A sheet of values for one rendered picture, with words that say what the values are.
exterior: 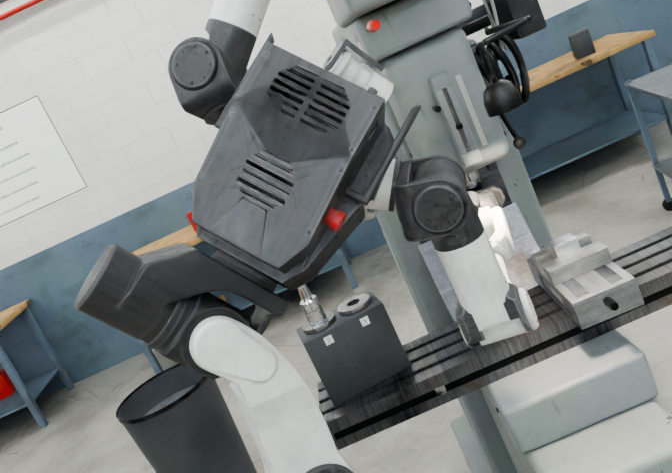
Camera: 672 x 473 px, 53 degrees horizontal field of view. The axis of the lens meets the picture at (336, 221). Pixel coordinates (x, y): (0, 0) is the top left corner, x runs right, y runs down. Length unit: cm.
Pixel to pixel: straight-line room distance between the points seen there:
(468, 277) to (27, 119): 536
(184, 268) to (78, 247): 524
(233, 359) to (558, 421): 84
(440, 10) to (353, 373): 88
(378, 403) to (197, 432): 164
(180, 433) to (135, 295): 218
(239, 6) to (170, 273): 47
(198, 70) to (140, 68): 479
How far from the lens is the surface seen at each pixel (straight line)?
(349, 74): 121
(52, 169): 622
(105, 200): 614
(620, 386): 168
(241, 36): 122
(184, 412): 317
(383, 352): 173
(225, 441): 332
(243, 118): 101
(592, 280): 169
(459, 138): 153
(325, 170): 98
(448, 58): 155
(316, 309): 170
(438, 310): 215
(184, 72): 117
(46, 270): 643
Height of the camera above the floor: 169
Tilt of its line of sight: 13 degrees down
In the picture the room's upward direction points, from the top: 25 degrees counter-clockwise
